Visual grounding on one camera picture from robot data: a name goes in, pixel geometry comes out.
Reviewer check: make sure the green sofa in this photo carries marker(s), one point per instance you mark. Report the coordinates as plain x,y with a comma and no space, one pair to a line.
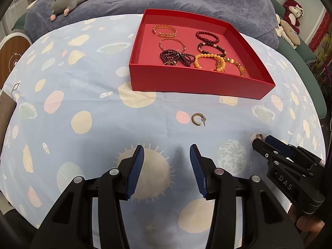
300,59

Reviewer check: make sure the planet print blue bedsheet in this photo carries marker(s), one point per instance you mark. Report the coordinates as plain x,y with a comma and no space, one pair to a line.
90,109

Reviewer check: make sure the brown leather case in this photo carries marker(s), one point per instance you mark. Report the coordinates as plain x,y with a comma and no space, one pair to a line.
6,119

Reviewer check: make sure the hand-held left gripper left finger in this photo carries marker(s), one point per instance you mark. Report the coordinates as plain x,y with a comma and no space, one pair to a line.
136,170

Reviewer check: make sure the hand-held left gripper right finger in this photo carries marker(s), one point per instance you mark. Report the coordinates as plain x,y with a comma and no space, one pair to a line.
197,170

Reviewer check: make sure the person's right hand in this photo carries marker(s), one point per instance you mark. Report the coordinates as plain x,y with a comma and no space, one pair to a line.
308,224

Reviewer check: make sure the thin metal bangle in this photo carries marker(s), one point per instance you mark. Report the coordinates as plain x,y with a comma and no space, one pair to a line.
179,41

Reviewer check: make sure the red wall decoration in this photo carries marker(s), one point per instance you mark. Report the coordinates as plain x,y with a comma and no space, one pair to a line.
320,35

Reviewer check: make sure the white device with wooden disc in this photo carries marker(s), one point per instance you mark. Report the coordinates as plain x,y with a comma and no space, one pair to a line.
13,51

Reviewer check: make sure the small hoop earring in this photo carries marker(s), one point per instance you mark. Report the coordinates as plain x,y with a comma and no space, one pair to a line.
195,119
170,63

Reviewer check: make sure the red monkey plush toy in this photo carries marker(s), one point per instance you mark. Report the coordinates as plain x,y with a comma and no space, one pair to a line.
291,13

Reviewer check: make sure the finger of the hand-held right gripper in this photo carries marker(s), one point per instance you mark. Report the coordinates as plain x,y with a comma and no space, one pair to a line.
276,142
262,147

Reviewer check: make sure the red cardboard box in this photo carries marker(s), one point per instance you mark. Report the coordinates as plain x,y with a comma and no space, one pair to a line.
181,77

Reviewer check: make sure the grey mouse plush toy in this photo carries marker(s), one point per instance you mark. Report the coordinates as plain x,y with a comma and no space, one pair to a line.
70,1

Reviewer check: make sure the beige plush toy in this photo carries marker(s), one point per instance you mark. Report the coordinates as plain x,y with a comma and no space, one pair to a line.
289,31

